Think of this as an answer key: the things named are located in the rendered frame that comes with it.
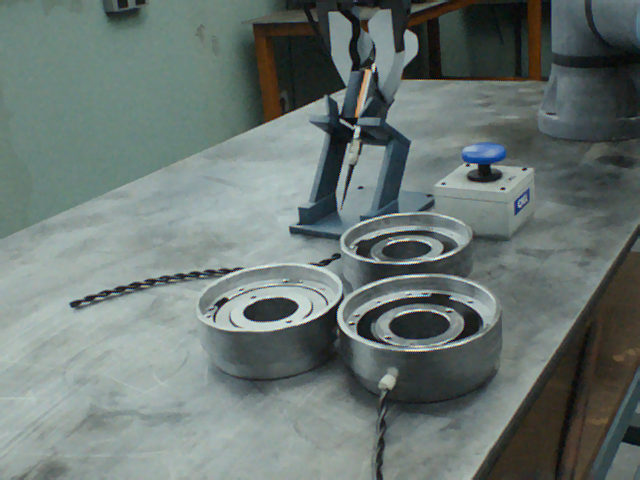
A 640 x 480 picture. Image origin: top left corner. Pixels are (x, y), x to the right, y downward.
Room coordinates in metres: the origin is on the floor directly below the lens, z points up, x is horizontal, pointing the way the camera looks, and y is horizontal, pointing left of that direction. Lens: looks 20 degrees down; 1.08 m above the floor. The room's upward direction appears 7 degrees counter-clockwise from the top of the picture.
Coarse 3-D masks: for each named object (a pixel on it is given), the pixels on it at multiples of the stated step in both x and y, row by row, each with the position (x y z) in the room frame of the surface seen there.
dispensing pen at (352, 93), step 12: (372, 60) 0.78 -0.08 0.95; (360, 72) 0.76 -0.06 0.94; (348, 84) 0.76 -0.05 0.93; (360, 84) 0.75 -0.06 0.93; (348, 96) 0.75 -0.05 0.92; (348, 108) 0.74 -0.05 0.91; (348, 120) 0.75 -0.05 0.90; (360, 132) 0.74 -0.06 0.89; (360, 144) 0.74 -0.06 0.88; (348, 168) 0.73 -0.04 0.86; (348, 180) 0.72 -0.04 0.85
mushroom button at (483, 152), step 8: (480, 144) 0.69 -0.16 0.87; (488, 144) 0.69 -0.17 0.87; (496, 144) 0.69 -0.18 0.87; (464, 152) 0.69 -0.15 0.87; (472, 152) 0.68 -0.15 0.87; (480, 152) 0.68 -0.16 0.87; (488, 152) 0.67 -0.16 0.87; (496, 152) 0.67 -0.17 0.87; (504, 152) 0.68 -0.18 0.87; (464, 160) 0.68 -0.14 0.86; (472, 160) 0.68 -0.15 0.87; (480, 160) 0.67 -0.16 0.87; (488, 160) 0.67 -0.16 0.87; (496, 160) 0.67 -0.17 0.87; (480, 168) 0.69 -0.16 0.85; (488, 168) 0.68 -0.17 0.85
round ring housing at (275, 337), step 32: (224, 288) 0.54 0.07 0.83; (256, 288) 0.54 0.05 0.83; (320, 288) 0.53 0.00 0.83; (256, 320) 0.52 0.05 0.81; (288, 320) 0.48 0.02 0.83; (320, 320) 0.46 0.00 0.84; (224, 352) 0.46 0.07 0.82; (256, 352) 0.45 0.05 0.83; (288, 352) 0.45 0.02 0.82; (320, 352) 0.47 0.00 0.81
